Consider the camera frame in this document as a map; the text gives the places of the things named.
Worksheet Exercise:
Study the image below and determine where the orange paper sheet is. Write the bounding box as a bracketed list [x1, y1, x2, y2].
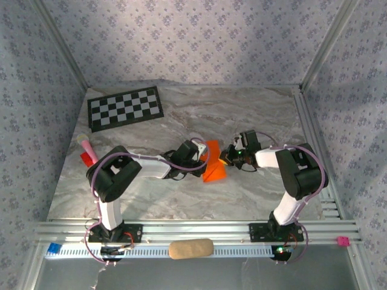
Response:
[201, 140, 227, 184]

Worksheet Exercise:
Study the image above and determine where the tan cork oval pad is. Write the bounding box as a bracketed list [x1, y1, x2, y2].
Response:
[168, 238, 215, 260]

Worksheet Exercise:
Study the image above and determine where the black and white checkerboard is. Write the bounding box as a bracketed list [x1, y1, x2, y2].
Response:
[86, 86, 164, 134]

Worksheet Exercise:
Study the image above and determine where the black right controller board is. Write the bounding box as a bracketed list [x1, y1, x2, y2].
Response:
[271, 245, 294, 262]

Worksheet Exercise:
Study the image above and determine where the black controller board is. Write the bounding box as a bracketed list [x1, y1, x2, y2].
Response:
[271, 245, 294, 262]
[100, 246, 135, 262]

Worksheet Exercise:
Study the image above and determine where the black left controller board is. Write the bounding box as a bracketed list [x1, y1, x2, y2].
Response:
[100, 246, 135, 262]

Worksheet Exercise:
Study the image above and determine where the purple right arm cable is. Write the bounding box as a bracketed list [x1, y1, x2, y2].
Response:
[256, 131, 330, 266]

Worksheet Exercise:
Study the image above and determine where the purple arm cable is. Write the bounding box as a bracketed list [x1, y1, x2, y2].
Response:
[84, 137, 211, 266]
[256, 131, 330, 266]

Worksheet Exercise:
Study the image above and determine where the long aluminium mounting rail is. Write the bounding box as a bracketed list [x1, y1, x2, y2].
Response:
[33, 219, 362, 245]

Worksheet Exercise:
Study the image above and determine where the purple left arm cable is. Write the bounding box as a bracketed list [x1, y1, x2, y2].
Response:
[84, 137, 211, 266]

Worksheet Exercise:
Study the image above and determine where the aluminium side rail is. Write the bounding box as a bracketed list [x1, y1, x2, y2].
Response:
[291, 87, 344, 220]

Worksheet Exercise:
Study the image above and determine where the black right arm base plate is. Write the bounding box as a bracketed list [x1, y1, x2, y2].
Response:
[248, 222, 305, 243]

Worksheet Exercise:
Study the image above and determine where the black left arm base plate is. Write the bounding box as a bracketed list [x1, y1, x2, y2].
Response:
[87, 223, 143, 244]

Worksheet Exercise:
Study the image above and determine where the white slotted cable duct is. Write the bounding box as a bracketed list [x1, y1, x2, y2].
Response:
[44, 243, 278, 259]

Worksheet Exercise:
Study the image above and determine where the aluminium frame post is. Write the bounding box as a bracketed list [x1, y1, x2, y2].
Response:
[30, 0, 91, 93]
[301, 0, 361, 93]

